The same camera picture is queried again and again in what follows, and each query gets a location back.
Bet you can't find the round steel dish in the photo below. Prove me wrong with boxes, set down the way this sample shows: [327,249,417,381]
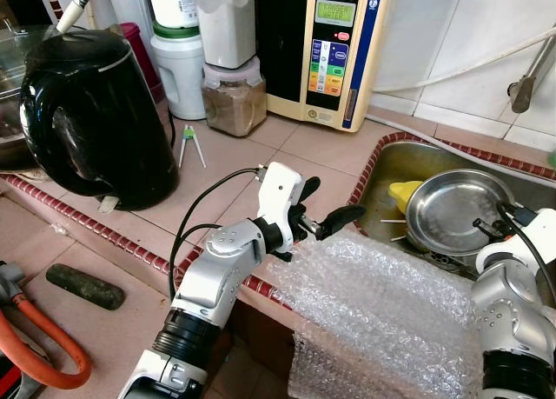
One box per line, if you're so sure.
[405,169,515,259]

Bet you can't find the white training chopsticks green hinge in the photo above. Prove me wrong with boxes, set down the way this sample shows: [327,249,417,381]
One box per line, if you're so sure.
[380,216,407,242]
[177,125,208,169]

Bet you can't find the yellow plastic bowl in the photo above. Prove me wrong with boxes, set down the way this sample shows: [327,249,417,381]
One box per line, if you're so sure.
[388,180,427,210]

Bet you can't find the stainless steel sink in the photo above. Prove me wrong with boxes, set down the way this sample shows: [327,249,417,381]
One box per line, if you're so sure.
[347,132,556,278]

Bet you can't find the clear bubble wrap sheet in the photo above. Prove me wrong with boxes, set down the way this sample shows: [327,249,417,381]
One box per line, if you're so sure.
[265,225,487,399]

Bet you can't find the glass jar brown powder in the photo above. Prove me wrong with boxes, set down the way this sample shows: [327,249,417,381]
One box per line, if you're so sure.
[202,58,268,137]

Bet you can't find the grey metal faucet pipe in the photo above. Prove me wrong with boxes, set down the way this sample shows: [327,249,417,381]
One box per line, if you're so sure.
[509,34,556,115]

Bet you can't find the cream water ionizer machine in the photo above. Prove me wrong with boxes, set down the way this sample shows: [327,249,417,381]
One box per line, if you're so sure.
[256,0,400,133]

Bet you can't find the white filter bottle green band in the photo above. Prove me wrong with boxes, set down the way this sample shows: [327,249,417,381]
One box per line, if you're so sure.
[146,0,208,120]

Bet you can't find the translucent white plastic container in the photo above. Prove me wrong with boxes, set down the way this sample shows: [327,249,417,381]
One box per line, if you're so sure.
[195,0,259,70]

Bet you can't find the black electric kettle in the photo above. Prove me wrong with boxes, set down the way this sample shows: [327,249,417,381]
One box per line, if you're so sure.
[19,27,179,211]

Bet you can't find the maroon plastic cup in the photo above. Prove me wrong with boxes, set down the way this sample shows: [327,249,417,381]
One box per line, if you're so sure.
[117,21,166,104]

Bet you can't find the dark green oblong object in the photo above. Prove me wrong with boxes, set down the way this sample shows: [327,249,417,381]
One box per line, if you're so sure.
[45,263,127,311]

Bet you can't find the grey gas regulator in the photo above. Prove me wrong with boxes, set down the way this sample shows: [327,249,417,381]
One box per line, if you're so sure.
[0,260,27,300]

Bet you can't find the steel cooking pot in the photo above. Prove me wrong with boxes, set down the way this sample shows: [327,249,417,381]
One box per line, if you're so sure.
[0,77,36,170]

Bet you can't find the glass pot lid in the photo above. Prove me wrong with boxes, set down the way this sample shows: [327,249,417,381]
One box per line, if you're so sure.
[0,25,40,83]

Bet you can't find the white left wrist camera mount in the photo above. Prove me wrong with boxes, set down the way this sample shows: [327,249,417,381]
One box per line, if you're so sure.
[256,162,305,243]

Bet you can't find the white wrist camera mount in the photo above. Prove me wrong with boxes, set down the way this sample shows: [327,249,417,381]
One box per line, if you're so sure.
[256,162,305,243]
[513,206,556,269]

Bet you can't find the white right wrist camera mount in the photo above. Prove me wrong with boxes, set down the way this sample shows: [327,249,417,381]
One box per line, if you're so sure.
[513,206,556,269]

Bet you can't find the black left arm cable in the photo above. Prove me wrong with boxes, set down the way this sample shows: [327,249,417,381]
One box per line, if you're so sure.
[168,166,266,300]

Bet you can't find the cream rubber hose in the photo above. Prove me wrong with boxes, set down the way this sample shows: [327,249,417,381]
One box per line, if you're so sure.
[372,30,556,94]

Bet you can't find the orange gas hose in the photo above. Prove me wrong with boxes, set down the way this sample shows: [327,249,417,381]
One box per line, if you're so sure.
[0,282,92,391]

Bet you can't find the silver flexible spout hose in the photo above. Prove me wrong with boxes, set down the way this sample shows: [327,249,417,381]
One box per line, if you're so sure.
[56,0,112,33]

